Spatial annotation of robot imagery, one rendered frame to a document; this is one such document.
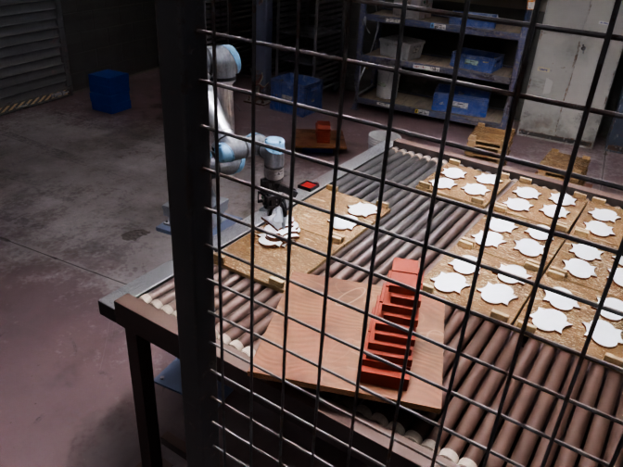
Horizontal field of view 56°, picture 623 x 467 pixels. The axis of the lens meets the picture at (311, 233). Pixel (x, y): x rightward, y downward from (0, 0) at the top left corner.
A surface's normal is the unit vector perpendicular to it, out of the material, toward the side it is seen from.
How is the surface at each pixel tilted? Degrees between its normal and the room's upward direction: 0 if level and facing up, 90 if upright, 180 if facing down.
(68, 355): 0
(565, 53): 91
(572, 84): 90
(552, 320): 0
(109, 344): 0
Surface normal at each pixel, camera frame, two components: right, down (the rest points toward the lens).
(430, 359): 0.05, -0.87
